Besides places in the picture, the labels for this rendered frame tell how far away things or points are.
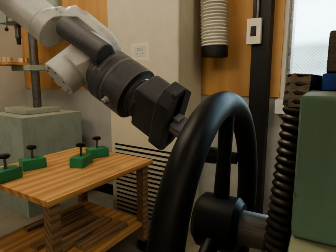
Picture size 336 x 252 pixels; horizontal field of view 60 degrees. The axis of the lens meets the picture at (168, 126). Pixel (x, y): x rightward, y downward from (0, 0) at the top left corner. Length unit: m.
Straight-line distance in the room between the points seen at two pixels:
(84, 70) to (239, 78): 1.35
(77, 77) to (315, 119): 0.39
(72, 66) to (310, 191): 0.40
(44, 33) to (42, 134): 1.69
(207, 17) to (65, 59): 1.26
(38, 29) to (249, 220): 0.44
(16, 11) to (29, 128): 1.61
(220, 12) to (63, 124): 1.36
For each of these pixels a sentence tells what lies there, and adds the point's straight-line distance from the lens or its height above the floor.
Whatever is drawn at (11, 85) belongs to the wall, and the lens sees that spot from 3.18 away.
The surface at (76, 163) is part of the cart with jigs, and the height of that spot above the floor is 0.56.
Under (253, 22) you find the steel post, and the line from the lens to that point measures 1.66.
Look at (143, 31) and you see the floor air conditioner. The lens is 1.76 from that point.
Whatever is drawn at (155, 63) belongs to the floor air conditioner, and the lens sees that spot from 1.69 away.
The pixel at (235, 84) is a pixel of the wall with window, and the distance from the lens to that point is 1.77.
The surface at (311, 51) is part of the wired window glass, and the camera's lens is 1.76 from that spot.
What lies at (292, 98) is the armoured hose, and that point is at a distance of 0.23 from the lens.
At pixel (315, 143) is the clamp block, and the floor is 0.93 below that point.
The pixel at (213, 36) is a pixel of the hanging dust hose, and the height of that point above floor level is 1.19.
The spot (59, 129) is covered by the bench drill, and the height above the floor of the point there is 0.59.
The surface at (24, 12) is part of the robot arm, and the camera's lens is 0.58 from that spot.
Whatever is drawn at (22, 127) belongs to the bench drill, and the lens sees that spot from 2.14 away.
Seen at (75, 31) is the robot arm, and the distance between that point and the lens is 0.48.
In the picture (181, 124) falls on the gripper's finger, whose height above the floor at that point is 0.90.
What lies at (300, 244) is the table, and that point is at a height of 0.87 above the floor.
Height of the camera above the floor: 0.97
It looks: 10 degrees down
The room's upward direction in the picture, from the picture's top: straight up
